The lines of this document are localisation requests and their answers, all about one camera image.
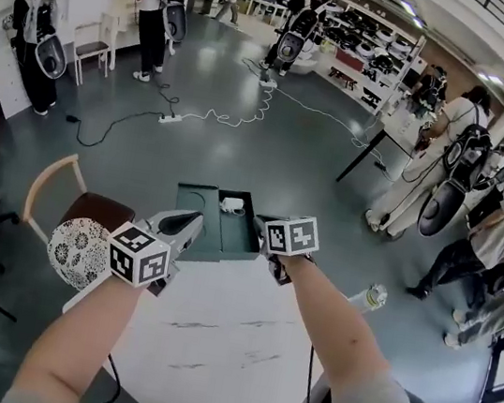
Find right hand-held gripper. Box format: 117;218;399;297
244;206;324;291

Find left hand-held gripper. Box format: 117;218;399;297
100;197;207;304

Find dark green box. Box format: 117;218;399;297
165;177;272;274

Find small white object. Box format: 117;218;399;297
216;194;248;218

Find person's right forearm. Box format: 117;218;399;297
258;249;408;403

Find person's left forearm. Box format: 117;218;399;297
6;255;150;403

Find white shelving rack with equipment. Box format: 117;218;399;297
312;0;434;124

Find wooden chair with brown seat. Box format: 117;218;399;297
18;146;145;258

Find round patterned cushion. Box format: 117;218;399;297
40;211;123;296

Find clear plastic water bottle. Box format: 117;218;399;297
346;279;391;319

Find white table with black legs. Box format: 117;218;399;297
335;92;427;195

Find white oval basin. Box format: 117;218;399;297
289;50;322;82

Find black pod backpack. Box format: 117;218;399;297
416;113;496;246

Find white pod backpack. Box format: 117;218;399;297
273;0;326;70
18;0;78;82
156;0;193;44

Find white chair with brown seat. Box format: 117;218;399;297
65;20;122;92

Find white vanity with mirror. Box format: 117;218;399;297
93;0;190;83

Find row of office desks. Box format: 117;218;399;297
186;0;294;30

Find row of black white devices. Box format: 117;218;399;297
323;2;418;77

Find ceiling strip lights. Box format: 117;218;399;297
315;0;504;88

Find black floor cable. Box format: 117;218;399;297
62;67;184;161

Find long white cable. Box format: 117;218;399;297
264;85;399;171

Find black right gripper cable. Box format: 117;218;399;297
299;341;344;403

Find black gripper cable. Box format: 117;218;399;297
97;352;127;403
299;341;344;403

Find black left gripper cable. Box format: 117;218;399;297
97;352;127;403

